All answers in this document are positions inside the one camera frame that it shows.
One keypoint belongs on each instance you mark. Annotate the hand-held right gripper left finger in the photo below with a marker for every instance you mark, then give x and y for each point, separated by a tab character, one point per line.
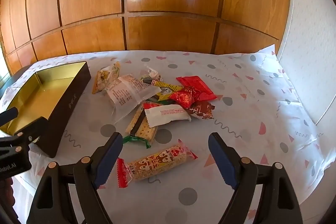
110	158

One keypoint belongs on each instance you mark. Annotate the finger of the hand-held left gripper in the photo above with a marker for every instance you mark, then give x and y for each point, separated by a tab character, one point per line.
8	115
34	129

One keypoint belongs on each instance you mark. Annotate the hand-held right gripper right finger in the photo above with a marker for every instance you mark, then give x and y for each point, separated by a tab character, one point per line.
223	161

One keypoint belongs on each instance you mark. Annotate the green candy wrapper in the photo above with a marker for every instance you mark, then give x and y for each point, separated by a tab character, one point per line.
136	140

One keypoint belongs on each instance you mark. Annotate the clear square cracker packet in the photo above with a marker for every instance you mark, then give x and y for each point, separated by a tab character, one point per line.
143	129

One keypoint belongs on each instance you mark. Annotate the dark brown tin box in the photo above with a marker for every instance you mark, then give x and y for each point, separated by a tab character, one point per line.
65	98

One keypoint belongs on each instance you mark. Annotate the rice cracker packet red ends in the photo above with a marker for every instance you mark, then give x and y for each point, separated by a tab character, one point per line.
155	161

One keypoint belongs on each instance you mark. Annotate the brown red snack packet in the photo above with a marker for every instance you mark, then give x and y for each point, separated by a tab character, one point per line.
203	108

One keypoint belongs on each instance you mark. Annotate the translucent white pastry packet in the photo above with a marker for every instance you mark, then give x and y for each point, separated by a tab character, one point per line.
126	92

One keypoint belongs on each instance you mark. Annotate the white packet red print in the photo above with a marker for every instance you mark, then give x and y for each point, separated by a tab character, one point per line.
168	114

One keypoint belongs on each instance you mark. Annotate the dark green snack packet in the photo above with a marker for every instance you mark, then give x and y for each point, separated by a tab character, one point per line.
157	101

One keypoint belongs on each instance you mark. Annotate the shiny red candy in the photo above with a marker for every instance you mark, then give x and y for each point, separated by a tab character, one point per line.
183	98

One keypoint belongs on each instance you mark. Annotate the orange clear snack packet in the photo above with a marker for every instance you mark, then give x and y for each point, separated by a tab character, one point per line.
102	79

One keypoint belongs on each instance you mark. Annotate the yellow cone snack packet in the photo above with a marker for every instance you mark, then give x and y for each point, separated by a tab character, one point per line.
165	87

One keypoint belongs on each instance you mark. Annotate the small clear candy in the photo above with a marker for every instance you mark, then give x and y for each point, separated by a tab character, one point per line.
152	73

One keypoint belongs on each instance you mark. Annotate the white patterned tablecloth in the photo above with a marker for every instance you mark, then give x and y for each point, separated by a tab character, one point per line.
236	121

